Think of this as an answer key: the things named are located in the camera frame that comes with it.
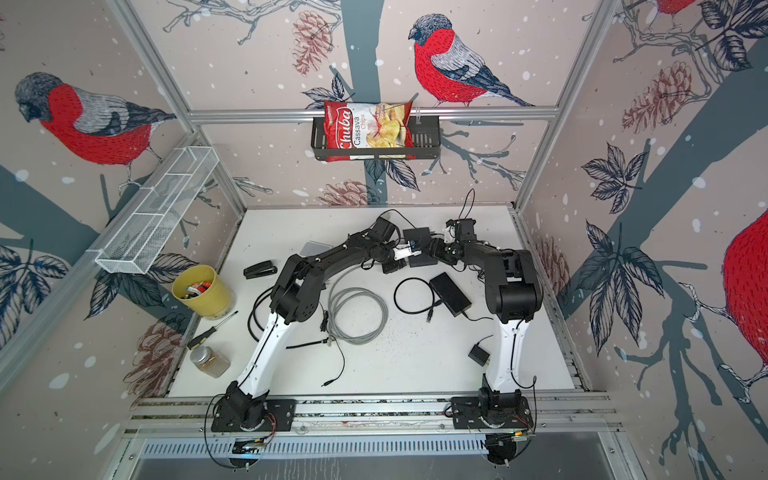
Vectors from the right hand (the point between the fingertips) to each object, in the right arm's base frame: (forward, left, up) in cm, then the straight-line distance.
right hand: (426, 259), depth 105 cm
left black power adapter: (-27, +31, +1) cm, 41 cm away
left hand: (-2, +7, +2) cm, 8 cm away
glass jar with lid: (-41, +57, +10) cm, 70 cm away
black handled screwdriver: (-31, +67, +2) cm, 74 cm away
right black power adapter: (-32, -14, -1) cm, 35 cm away
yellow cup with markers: (-24, +64, +15) cm, 70 cm away
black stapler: (-8, +58, +3) cm, 58 cm away
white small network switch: (+2, +42, +2) cm, 42 cm away
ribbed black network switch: (-13, -8, -1) cm, 16 cm away
